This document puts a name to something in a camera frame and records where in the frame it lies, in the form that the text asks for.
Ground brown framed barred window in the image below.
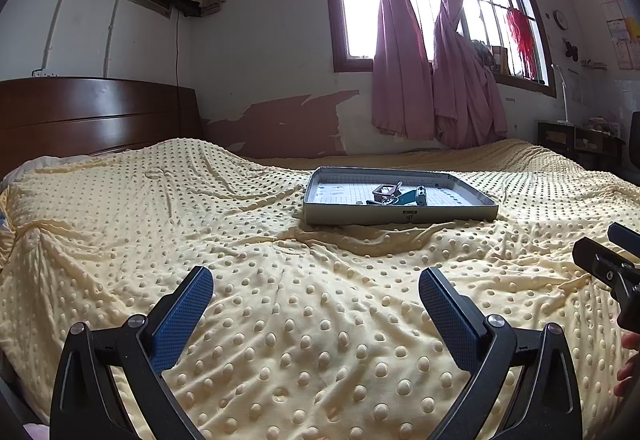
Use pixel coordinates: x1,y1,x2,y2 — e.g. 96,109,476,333
319,0,558,99

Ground pink curtain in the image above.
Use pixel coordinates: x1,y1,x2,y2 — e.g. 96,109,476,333
355,0,437,141
425,0,509,149

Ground light blue smartwatch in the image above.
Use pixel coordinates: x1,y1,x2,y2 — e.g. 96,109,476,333
367,185,429,208

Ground grey shallow box tray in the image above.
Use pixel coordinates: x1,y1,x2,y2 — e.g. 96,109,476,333
303,166,500,226

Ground yellow dotted blanket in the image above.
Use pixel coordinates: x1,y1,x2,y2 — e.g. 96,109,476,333
0,137,640,440

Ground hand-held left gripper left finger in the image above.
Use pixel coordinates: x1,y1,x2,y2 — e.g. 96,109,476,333
50,265,215,440

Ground black hanging cable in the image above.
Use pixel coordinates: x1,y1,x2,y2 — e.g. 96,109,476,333
174,5,184,87

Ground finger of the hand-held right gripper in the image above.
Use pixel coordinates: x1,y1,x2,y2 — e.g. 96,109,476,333
607,222,640,254
572,237,640,292

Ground brown wooden headboard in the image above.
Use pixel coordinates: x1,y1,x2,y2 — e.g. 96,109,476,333
0,78,204,181

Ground red hanging decoration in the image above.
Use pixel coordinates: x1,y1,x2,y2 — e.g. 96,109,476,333
506,8,534,82

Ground white desk lamp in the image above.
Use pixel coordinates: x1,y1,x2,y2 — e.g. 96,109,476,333
550,63,576,125

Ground black chair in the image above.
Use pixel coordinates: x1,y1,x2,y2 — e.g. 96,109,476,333
620,110,640,182

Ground paper sheets on wall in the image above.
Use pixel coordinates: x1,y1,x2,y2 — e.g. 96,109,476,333
600,0,640,71

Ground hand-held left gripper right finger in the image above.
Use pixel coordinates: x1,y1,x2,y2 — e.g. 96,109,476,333
418,267,583,440

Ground dark wooden desk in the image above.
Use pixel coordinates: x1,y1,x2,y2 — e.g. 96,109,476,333
537,119,626,166

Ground person's right hand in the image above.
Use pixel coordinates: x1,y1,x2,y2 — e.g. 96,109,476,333
614,332,640,399

